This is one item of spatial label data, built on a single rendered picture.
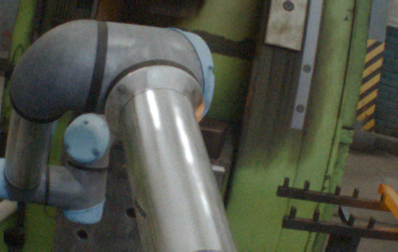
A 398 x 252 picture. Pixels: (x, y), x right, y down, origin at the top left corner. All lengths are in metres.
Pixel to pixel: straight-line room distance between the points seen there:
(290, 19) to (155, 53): 0.85
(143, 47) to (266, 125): 0.89
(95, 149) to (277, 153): 0.66
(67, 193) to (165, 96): 0.45
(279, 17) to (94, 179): 0.67
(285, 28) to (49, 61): 0.91
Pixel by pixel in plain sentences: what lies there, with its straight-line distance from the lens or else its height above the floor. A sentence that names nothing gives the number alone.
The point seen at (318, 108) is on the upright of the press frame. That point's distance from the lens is 1.63.
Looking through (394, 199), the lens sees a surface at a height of 0.93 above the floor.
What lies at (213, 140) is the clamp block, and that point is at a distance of 1.50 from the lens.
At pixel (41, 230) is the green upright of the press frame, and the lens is 1.83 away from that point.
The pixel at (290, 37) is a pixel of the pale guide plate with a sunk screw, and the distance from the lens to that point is 1.59.
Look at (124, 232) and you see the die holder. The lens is 1.53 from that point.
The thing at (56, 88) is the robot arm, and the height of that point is 1.14.
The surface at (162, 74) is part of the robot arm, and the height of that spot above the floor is 1.17.
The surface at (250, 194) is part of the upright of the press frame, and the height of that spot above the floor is 0.81.
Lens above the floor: 1.26
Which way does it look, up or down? 11 degrees down
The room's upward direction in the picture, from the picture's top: 10 degrees clockwise
